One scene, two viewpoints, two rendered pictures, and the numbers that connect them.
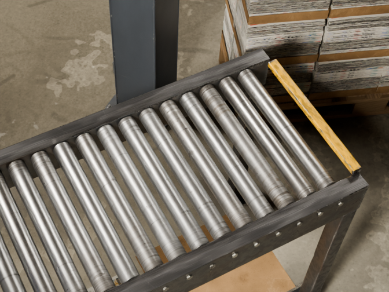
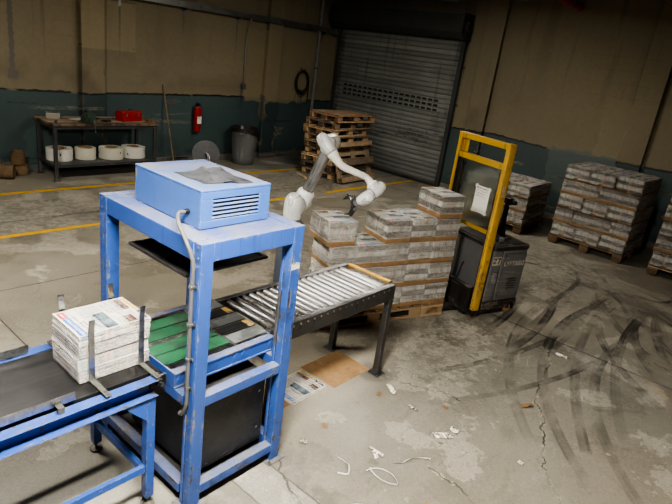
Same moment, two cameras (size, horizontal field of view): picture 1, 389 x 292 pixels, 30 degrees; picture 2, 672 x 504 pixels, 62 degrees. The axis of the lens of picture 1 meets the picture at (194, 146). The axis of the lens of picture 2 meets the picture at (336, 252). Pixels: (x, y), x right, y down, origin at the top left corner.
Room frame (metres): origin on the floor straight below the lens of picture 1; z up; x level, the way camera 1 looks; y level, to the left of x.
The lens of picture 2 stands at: (-2.63, 1.35, 2.45)
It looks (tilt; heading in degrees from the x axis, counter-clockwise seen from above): 19 degrees down; 341
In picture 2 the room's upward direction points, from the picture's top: 8 degrees clockwise
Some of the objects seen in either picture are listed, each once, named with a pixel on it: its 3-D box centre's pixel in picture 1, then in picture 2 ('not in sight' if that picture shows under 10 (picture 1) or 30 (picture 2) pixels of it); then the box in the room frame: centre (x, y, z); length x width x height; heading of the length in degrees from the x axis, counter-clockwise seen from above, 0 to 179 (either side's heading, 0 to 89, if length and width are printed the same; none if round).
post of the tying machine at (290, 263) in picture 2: not in sight; (281, 349); (0.18, 0.62, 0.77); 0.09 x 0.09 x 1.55; 32
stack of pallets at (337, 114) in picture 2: not in sight; (337, 143); (8.72, -2.31, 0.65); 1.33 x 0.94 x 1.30; 126
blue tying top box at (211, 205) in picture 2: not in sight; (202, 191); (0.39, 1.11, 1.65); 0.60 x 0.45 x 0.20; 32
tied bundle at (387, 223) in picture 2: not in sight; (388, 225); (2.12, -0.81, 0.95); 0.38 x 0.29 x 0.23; 13
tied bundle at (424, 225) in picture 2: not in sight; (412, 225); (2.18, -1.10, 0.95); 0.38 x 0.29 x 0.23; 13
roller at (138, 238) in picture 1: (117, 201); (317, 292); (0.96, 0.19, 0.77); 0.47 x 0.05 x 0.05; 32
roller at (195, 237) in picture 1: (161, 182); (329, 288); (1.03, 0.08, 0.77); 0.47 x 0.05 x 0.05; 32
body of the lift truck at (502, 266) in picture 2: not in sight; (483, 268); (2.41, -2.18, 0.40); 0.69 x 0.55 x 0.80; 12
